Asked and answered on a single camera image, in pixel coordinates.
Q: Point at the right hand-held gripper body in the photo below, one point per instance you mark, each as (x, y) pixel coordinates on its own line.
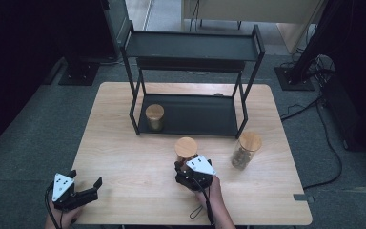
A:
(195, 176)

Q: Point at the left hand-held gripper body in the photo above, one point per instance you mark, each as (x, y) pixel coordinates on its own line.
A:
(63, 191)

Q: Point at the glass jar with wooden lid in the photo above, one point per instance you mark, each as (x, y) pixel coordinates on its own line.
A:
(186, 147)

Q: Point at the black metal two-tier rack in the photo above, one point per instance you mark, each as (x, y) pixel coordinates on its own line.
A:
(187, 47)

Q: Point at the person's right hand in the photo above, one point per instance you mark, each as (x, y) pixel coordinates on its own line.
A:
(214, 192)

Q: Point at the person's left hand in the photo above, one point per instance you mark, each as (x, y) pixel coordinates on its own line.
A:
(65, 218)

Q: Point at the glass jar of yellow contents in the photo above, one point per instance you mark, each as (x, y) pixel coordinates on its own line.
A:
(154, 112)

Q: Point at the glass jar of dried mushrooms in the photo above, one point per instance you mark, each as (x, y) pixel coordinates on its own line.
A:
(250, 141)

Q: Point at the small dark object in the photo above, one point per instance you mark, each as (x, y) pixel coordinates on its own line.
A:
(218, 94)

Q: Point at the black stand with flat base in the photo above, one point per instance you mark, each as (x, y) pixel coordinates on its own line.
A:
(79, 74)

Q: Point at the grey floor tape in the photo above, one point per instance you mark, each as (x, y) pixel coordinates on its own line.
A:
(302, 197)

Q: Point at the black stand with square base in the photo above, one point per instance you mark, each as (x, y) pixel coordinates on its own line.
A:
(294, 79)

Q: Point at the grey metal column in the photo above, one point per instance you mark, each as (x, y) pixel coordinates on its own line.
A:
(116, 22)

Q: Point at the beige wooden cabinet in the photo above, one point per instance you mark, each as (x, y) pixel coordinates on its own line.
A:
(251, 9)

